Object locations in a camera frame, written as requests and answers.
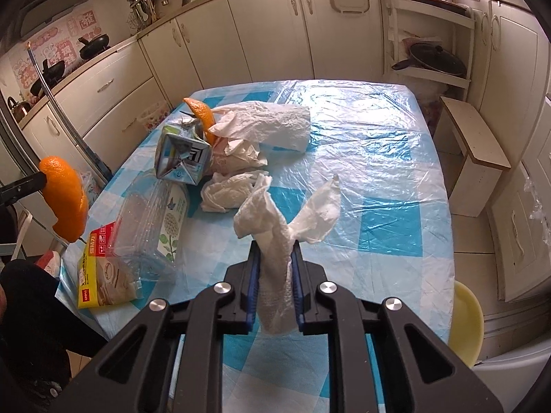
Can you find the cream kitchen cabinets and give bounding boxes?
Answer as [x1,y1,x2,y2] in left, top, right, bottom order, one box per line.
[19,0,551,306]

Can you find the black wok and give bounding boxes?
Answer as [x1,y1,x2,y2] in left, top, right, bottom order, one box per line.
[77,33,112,60]
[30,59,66,97]

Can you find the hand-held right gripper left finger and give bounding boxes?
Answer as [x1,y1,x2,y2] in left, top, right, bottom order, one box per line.
[56,241,261,413]

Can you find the large orange peel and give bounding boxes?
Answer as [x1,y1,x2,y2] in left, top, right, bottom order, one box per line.
[39,156,89,242]

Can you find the kitchen utensil holder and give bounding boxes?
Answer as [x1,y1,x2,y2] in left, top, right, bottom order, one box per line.
[121,0,156,31]

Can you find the metal kettle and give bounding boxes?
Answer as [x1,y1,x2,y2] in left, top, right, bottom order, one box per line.
[8,96,32,123]

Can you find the large flat paper towel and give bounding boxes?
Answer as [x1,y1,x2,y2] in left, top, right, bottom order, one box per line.
[208,100,311,152]

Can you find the pink wall stickers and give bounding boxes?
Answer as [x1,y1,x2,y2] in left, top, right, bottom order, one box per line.
[9,13,104,91]

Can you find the crumpled white tissue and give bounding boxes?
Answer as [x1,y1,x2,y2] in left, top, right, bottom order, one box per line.
[201,170,273,213]

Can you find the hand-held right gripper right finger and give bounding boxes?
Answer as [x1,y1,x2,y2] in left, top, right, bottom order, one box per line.
[290,241,504,413]

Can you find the yellow chair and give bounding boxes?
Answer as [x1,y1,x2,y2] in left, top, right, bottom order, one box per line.
[448,280,484,368]

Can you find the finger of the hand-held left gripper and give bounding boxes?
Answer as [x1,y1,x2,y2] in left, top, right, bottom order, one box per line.
[0,172,47,205]

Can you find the person's dark pants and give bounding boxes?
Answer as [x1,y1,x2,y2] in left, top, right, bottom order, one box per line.
[0,258,108,413]

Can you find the yellow red packet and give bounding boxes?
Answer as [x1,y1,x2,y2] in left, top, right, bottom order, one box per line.
[77,221,145,309]

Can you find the white paper towel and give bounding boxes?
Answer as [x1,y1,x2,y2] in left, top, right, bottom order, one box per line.
[233,174,342,336]

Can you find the white storage rack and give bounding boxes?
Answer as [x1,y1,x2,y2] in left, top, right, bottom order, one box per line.
[383,0,476,95]

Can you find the blue checked plastic tablecloth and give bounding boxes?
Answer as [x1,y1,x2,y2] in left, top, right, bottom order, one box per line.
[56,78,456,413]

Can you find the black pan with lid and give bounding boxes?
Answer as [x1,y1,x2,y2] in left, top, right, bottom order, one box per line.
[391,43,468,79]

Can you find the floral waste basket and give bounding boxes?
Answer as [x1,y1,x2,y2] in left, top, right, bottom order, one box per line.
[140,102,170,132]

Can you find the metal broom handle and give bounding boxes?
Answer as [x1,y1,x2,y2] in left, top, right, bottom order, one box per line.
[27,42,113,181]

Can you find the clear plastic container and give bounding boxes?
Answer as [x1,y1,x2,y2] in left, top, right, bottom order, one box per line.
[105,176,190,285]

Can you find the crushed drink carton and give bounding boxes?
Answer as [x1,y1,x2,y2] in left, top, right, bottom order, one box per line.
[155,123,212,186]

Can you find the small wooden stool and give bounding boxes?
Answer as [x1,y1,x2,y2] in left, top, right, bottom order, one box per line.
[439,96,511,218]

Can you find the white appliance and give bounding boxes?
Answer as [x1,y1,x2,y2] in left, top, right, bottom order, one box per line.
[471,340,551,413]

